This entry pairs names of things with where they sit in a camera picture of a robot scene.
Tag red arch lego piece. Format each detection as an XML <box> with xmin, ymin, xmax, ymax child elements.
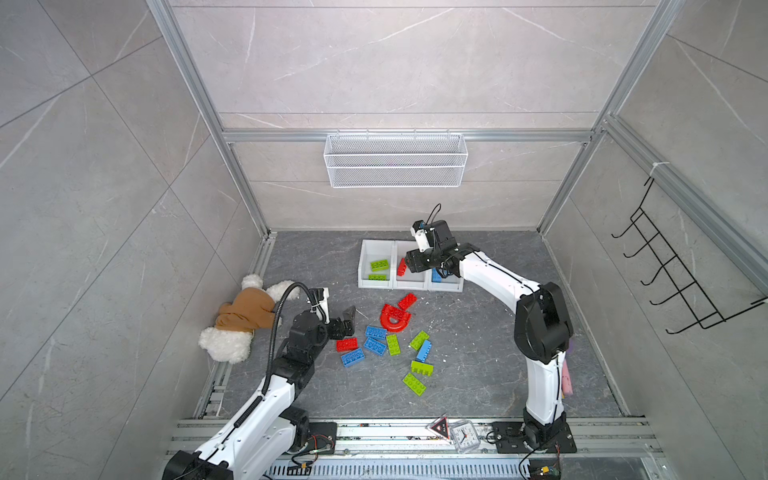
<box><xmin>380</xmin><ymin>304</ymin><xmax>412</xmax><ymax>333</ymax></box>

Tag red lego brick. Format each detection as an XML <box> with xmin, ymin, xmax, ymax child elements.
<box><xmin>397</xmin><ymin>258</ymin><xmax>407</xmax><ymax>277</ymax></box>
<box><xmin>398</xmin><ymin>293</ymin><xmax>418</xmax><ymax>311</ymax></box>
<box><xmin>335</xmin><ymin>337</ymin><xmax>359</xmax><ymax>353</ymax></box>

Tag blue lego brick slanted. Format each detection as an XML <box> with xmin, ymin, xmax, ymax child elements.
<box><xmin>417</xmin><ymin>340</ymin><xmax>432</xmax><ymax>363</ymax></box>

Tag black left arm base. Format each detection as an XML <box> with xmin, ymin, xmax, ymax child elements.
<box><xmin>280</xmin><ymin>406</ymin><xmax>338</xmax><ymax>455</ymax></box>

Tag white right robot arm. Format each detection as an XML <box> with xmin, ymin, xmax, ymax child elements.
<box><xmin>406</xmin><ymin>220</ymin><xmax>574</xmax><ymax>431</ymax></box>

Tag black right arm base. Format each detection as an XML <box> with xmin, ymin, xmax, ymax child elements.
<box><xmin>486</xmin><ymin>412</ymin><xmax>577</xmax><ymax>454</ymax></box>

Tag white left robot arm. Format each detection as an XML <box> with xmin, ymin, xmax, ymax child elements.
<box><xmin>162</xmin><ymin>282</ymin><xmax>357</xmax><ymax>479</ymax></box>

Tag white middle sorting bin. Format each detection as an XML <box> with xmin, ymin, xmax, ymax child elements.
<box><xmin>392</xmin><ymin>240</ymin><xmax>427</xmax><ymax>291</ymax></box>

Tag white sorting bin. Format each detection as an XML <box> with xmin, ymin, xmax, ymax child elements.
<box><xmin>357</xmin><ymin>239</ymin><xmax>396</xmax><ymax>289</ymax></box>
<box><xmin>427</xmin><ymin>247</ymin><xmax>463</xmax><ymax>293</ymax></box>
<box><xmin>392</xmin><ymin>240</ymin><xmax>427</xmax><ymax>291</ymax></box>

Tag white right sorting bin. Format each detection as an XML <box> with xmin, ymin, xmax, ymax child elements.
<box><xmin>427</xmin><ymin>247</ymin><xmax>463</xmax><ymax>293</ymax></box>

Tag green lego brick upright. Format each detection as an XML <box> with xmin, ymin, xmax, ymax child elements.
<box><xmin>386</xmin><ymin>334</ymin><xmax>401</xmax><ymax>356</ymax></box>

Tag white left sorting bin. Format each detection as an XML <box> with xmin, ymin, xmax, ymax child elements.
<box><xmin>357</xmin><ymin>239</ymin><xmax>396</xmax><ymax>289</ymax></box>

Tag green lego brick toothed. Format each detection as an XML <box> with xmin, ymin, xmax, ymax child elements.
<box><xmin>410</xmin><ymin>361</ymin><xmax>434</xmax><ymax>377</ymax></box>

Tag green lego brick bottom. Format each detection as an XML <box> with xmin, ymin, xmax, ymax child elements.
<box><xmin>403</xmin><ymin>373</ymin><xmax>426</xmax><ymax>397</ymax></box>

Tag white brown plush toy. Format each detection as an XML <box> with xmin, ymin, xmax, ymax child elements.
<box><xmin>198</xmin><ymin>274</ymin><xmax>293</xmax><ymax>364</ymax></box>

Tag red warning triangle toy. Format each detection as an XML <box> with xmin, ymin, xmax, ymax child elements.
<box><xmin>427</xmin><ymin>416</ymin><xmax>451</xmax><ymax>441</ymax></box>

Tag small white alarm clock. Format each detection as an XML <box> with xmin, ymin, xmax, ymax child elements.
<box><xmin>449</xmin><ymin>419</ymin><xmax>481</xmax><ymax>454</ymax></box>

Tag white wire mesh basket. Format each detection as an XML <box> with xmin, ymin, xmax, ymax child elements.
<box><xmin>323</xmin><ymin>133</ymin><xmax>469</xmax><ymax>188</ymax></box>

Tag black wire hook rack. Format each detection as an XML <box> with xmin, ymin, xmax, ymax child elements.
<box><xmin>611</xmin><ymin>177</ymin><xmax>767</xmax><ymax>335</ymax></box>

